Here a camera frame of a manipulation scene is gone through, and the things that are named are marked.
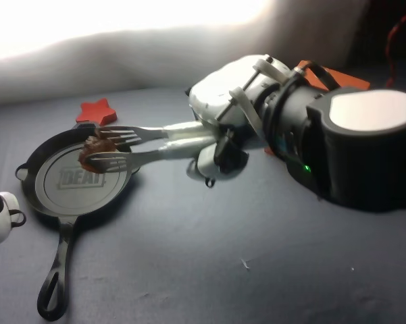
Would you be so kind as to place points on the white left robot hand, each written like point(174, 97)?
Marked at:
point(1, 216)

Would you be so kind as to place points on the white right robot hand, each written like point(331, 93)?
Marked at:
point(223, 91)

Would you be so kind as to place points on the brown toy meat piece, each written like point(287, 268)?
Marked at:
point(96, 146)

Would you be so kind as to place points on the black cast iron skillet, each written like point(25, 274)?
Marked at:
point(77, 189)

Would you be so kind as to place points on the white cloth backdrop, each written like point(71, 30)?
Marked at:
point(121, 57)

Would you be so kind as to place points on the orange cube block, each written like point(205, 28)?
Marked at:
point(344, 79)

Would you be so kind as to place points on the red star block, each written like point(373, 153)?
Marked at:
point(96, 111)

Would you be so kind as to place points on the grey table cloth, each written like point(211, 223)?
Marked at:
point(223, 263)

